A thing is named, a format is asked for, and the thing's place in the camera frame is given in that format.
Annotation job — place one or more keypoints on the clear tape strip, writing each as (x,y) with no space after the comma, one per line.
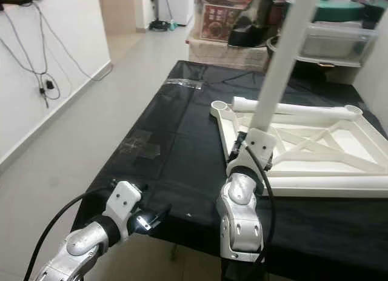
(185,83)

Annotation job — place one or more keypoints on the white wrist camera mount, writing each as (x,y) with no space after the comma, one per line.
(124,199)
(260,143)

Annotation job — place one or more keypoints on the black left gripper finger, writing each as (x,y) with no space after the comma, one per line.
(161,214)

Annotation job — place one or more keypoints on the red patterned box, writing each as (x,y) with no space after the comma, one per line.
(218,22)

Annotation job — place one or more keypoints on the black floor mop head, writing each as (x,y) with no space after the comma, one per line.
(160,25)

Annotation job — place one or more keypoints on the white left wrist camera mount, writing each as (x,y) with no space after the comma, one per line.
(124,199)

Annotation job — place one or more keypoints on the clear plastic storage box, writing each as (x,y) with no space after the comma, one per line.
(339,45)

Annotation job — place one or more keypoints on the clear tape cross patch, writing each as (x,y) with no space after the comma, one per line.
(140,144)

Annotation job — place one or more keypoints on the beige cloth covered crate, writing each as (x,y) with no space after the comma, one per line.
(224,54)

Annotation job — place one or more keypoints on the black round basin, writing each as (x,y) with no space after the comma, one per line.
(279,66)

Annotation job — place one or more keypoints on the white plastic table top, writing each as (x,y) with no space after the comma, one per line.
(333,151)

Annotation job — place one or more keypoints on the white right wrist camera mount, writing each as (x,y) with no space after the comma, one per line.
(260,143)

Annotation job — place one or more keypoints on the black power adapter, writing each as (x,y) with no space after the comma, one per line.
(48,84)

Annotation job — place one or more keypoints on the white fridge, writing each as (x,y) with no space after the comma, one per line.
(180,5)

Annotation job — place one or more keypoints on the black tablecloth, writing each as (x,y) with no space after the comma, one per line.
(188,190)

